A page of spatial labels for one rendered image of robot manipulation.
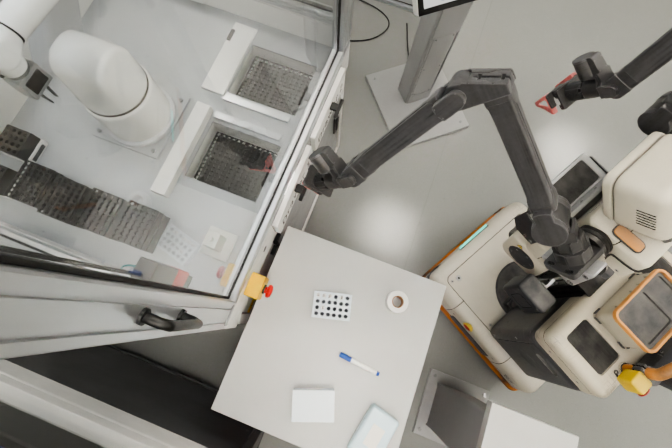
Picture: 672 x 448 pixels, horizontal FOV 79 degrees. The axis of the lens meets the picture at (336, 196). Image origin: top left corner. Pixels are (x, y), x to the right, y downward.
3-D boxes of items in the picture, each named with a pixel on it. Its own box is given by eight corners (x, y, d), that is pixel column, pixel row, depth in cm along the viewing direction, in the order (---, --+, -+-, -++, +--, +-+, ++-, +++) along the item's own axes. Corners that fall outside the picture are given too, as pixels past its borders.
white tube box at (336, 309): (351, 295, 137) (352, 294, 133) (349, 321, 134) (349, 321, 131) (314, 290, 137) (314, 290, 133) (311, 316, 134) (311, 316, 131)
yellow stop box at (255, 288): (271, 279, 130) (268, 277, 123) (262, 301, 128) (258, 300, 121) (256, 273, 130) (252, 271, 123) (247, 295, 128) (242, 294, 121)
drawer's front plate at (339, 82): (344, 84, 152) (345, 67, 142) (315, 151, 145) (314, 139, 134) (340, 82, 152) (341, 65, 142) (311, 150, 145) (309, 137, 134)
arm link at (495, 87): (504, 69, 74) (511, 47, 81) (436, 94, 83) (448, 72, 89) (573, 245, 92) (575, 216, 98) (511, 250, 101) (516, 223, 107)
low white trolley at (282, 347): (405, 295, 211) (446, 286, 138) (364, 421, 195) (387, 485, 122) (300, 255, 216) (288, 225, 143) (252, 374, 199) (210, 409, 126)
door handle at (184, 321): (209, 318, 77) (173, 319, 59) (203, 332, 76) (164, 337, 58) (185, 309, 77) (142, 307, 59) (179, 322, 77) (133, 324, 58)
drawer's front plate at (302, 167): (313, 158, 144) (312, 145, 133) (280, 233, 136) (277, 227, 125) (308, 156, 144) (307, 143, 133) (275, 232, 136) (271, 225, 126)
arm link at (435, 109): (471, 106, 81) (482, 82, 88) (452, 86, 80) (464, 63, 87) (348, 194, 113) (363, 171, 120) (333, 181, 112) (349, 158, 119)
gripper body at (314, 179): (309, 164, 125) (321, 161, 119) (334, 179, 130) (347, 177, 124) (301, 183, 123) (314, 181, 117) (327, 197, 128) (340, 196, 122)
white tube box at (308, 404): (334, 387, 129) (334, 390, 124) (333, 418, 126) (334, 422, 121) (293, 387, 128) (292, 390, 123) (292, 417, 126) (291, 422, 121)
